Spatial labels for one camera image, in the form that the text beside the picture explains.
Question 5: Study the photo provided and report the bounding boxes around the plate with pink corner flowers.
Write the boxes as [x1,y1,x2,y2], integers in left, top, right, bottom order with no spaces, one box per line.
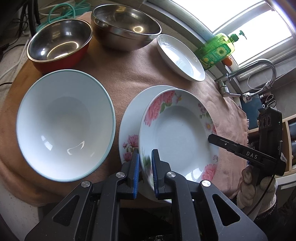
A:
[118,85,172,163]

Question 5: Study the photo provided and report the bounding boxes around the plate with large pink roses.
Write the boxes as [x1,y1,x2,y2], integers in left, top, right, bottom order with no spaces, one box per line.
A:
[138,88,219,201]

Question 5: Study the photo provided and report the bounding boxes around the white plate with grey leaves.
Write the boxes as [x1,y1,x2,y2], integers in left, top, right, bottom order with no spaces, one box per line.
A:
[157,34,206,82]

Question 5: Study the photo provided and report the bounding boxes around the red steel bowl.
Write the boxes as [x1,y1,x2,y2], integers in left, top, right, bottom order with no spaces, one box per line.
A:
[27,19,93,74]

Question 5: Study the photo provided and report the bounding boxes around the large stainless steel bowl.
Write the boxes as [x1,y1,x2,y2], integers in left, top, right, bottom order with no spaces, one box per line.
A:
[91,4,162,52]

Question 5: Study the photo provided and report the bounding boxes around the chrome kitchen faucet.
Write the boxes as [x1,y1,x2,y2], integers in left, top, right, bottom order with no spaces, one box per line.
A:
[216,58,278,98]

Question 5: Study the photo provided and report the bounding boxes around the right white gloved hand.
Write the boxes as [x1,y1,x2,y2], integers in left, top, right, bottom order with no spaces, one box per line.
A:
[237,165,278,214]

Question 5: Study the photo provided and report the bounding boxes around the wooden shelf unit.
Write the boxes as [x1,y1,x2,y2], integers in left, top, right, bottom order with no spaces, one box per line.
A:
[246,113,296,183]

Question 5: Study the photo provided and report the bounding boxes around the blue knife block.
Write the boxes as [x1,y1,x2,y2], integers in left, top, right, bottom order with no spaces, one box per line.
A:
[241,95,264,130]

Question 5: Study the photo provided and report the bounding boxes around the orange fruit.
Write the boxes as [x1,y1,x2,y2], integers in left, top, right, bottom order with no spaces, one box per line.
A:
[222,56,233,67]

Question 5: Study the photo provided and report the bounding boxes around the green dish soap bottle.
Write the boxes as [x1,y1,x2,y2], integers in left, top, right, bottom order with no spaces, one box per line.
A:
[194,30,247,70]

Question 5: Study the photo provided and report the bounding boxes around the pink towel mat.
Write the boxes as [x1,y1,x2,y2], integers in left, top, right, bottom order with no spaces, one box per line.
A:
[1,39,248,206]

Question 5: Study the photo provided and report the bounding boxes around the black handled scissors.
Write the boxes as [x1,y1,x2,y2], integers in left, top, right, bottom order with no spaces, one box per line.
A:
[261,94,276,108]

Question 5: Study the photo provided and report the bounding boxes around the window frame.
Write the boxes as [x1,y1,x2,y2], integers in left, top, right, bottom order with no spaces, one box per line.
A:
[150,1,295,74]

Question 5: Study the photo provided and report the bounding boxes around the teal power cable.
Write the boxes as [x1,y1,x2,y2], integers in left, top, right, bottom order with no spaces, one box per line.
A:
[40,0,92,24]

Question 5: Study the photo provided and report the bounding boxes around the black cable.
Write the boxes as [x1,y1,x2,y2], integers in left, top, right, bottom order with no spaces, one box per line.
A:
[0,0,40,56]

